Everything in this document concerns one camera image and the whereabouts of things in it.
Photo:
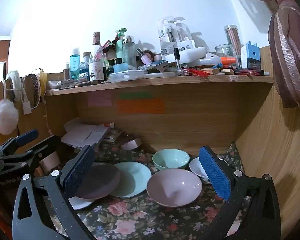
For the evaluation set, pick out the brush blister pack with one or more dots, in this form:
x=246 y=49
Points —
x=183 y=32
x=166 y=32

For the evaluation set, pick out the brown curtain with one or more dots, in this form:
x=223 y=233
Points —
x=290 y=55

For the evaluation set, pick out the light blue jar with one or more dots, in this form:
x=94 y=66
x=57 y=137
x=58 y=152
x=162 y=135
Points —
x=120 y=68

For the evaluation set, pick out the light green bowl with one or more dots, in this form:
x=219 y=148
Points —
x=171 y=158

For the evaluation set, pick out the green sticky note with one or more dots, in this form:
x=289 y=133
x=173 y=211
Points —
x=135 y=96

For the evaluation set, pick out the glass jar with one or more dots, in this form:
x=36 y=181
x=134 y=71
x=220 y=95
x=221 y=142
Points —
x=225 y=52

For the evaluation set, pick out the pink cosmetic bottle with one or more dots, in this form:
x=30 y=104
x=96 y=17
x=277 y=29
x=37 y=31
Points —
x=145 y=58

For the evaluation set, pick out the blue pencil sharpener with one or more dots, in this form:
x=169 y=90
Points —
x=251 y=56

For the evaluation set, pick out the blue liquid bottle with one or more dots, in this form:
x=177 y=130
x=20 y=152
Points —
x=74 y=65

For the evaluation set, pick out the small white box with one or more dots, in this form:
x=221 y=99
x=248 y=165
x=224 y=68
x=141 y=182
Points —
x=112 y=125

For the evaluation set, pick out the white fluffy puff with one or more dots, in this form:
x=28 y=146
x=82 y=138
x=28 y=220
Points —
x=5 y=117

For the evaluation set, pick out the white plate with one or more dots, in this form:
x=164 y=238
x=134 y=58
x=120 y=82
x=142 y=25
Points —
x=82 y=203

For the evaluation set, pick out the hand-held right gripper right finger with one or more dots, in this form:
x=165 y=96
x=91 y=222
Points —
x=215 y=172

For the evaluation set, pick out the red tassel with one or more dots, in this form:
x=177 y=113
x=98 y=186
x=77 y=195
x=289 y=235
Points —
x=200 y=74

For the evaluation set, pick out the white foam tray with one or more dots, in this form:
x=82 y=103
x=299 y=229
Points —
x=190 y=55

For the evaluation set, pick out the light green plate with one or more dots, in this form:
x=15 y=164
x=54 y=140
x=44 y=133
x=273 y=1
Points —
x=137 y=177

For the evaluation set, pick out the brown lace headband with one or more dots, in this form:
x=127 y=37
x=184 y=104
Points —
x=36 y=85

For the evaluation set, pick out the orange sticky note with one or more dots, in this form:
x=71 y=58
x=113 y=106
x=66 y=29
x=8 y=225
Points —
x=141 y=106

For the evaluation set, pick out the wooden shelf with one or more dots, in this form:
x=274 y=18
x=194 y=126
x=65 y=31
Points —
x=165 y=85

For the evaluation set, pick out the dark purple plate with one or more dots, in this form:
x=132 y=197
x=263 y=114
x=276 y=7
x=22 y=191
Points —
x=102 y=180

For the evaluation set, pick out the floral tablecloth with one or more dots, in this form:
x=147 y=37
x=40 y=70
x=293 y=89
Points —
x=140 y=217

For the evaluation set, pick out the white panda print bowl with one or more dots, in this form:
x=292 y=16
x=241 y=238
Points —
x=196 y=167

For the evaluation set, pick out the clear bottle silver cap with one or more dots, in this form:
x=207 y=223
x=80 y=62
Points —
x=129 y=52

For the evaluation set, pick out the clear plastic case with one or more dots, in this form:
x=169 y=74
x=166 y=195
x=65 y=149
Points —
x=127 y=76

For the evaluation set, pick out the white charger plug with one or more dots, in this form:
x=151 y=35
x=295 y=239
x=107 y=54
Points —
x=27 y=107

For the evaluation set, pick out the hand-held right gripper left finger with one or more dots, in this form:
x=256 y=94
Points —
x=78 y=172

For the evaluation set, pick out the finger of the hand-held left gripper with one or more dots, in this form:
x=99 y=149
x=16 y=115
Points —
x=27 y=135
x=46 y=146

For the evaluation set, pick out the white fluffy headband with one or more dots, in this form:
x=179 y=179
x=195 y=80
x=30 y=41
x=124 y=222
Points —
x=15 y=82

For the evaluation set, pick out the clear pencil canister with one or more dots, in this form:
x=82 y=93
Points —
x=232 y=40

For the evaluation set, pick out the white printed bottle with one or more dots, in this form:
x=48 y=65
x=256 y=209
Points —
x=96 y=72

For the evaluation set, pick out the orange cap glue bottle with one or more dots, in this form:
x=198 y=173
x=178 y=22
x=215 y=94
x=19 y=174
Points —
x=227 y=60

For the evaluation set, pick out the green pump bottle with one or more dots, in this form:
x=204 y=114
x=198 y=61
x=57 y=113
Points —
x=120 y=46

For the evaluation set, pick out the tall glass bottle patterned cap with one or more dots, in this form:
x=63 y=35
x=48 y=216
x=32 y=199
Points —
x=96 y=47

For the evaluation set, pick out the stack of white papers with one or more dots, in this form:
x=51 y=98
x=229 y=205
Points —
x=82 y=133

